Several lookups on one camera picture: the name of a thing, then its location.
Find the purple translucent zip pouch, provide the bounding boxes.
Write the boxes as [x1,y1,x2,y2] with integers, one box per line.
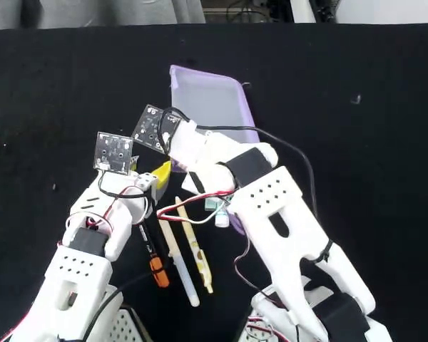
[168,64,262,237]

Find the small white green glue stick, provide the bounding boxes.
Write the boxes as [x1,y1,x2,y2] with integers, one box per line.
[204,198,230,228]

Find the beige printed pen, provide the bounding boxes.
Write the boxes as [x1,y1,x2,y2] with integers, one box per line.
[174,196,215,295]

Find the black pen with orange cap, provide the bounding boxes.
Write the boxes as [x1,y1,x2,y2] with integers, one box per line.
[138,219,171,289]

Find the beige pen with white cap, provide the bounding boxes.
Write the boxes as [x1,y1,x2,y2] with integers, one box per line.
[158,218,201,309]

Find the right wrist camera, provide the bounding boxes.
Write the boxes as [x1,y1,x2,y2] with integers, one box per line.
[131,103,182,155]

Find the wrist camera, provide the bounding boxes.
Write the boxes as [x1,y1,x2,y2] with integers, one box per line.
[93,130,137,177]
[131,103,182,155]

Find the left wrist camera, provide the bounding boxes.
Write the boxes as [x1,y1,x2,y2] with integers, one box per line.
[93,130,137,177]

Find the black cable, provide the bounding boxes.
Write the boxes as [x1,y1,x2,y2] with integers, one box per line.
[80,271,156,342]
[158,106,320,222]

